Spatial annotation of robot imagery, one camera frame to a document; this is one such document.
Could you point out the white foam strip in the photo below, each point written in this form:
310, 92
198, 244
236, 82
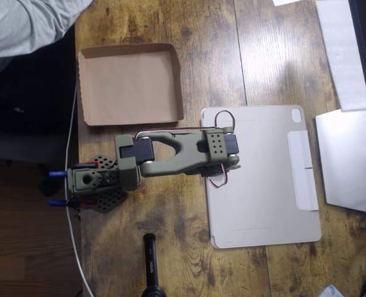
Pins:
340, 46

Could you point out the person in grey shirt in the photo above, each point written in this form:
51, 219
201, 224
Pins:
15, 24

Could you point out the beige tablet case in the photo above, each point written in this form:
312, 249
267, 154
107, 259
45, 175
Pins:
257, 201

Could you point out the silver monitor stand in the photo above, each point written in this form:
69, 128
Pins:
343, 161

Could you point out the black camera pole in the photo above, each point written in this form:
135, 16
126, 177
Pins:
151, 263

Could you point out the white and blue box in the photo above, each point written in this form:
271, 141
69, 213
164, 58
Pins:
331, 291

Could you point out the brown cardboard tray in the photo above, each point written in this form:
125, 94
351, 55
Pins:
130, 86

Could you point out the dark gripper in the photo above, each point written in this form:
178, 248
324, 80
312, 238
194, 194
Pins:
211, 172

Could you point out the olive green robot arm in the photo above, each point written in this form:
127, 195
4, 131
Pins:
185, 148

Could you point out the perforated dark base plate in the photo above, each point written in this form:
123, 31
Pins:
111, 199

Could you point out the white paper sheet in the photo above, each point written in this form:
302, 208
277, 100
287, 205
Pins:
286, 2

